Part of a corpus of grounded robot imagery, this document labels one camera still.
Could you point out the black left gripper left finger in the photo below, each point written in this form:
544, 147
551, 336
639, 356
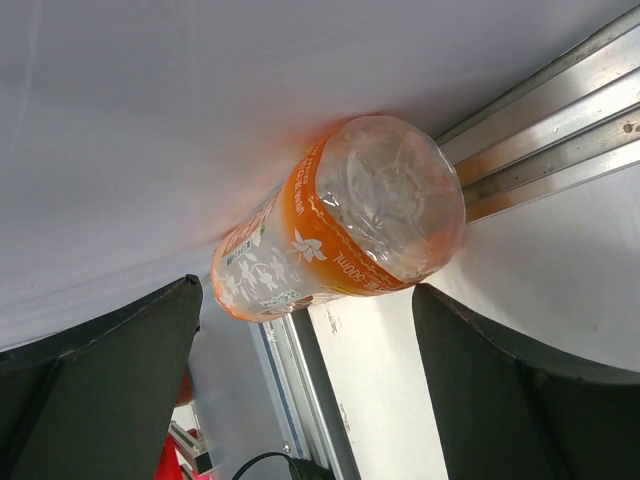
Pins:
95, 401

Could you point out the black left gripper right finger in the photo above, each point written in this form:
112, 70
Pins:
508, 406

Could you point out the orange label bottle table corner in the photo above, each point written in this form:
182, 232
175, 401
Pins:
374, 208

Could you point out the red object below table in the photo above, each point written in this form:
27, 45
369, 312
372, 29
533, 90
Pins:
168, 467

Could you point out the aluminium table edge rail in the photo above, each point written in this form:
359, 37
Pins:
550, 171

